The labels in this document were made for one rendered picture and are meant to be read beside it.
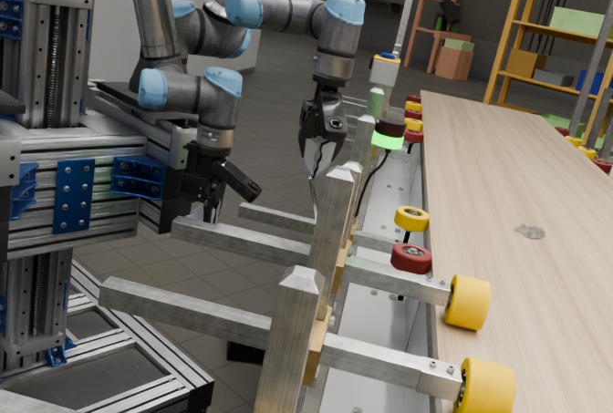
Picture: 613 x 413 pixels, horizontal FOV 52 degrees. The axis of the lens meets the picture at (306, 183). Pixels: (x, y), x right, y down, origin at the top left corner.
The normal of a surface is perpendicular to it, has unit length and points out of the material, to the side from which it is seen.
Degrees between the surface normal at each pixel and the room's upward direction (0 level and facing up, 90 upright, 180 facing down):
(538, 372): 0
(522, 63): 90
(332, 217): 90
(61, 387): 0
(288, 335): 90
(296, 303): 90
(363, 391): 0
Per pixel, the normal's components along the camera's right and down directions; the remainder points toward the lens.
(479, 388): -0.02, -0.33
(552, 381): 0.19, -0.93
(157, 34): 0.18, 0.36
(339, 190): -0.16, 0.27
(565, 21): -0.67, 0.10
